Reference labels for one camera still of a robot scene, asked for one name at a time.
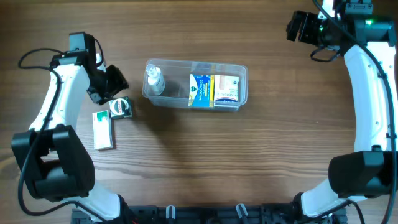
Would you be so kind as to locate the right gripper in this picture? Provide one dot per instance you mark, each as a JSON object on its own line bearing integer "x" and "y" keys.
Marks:
{"x": 304, "y": 26}

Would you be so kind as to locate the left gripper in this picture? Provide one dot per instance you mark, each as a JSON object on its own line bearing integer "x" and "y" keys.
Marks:
{"x": 109, "y": 84}

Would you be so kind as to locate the dark green round-logo box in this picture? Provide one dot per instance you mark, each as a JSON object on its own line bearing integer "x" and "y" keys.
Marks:
{"x": 120, "y": 108}

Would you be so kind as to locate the white sanitizer bottle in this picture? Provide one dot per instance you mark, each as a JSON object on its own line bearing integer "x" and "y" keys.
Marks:
{"x": 155, "y": 79}

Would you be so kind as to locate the blue yellow VapoDrops box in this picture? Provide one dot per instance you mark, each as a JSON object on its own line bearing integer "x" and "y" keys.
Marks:
{"x": 201, "y": 91}

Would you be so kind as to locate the white Hansaplast plaster box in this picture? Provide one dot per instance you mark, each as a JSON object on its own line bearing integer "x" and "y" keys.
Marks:
{"x": 226, "y": 92}

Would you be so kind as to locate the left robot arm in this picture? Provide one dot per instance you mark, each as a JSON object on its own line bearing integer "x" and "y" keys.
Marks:
{"x": 56, "y": 169}

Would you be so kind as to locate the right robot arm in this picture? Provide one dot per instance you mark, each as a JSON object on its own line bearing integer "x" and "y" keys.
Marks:
{"x": 367, "y": 44}

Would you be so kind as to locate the clear plastic container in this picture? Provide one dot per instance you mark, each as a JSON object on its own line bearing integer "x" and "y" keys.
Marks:
{"x": 177, "y": 81}

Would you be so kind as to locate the white green flat box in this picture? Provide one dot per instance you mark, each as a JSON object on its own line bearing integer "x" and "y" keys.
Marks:
{"x": 102, "y": 130}

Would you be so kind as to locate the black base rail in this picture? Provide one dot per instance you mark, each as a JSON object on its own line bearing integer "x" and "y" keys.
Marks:
{"x": 261, "y": 214}

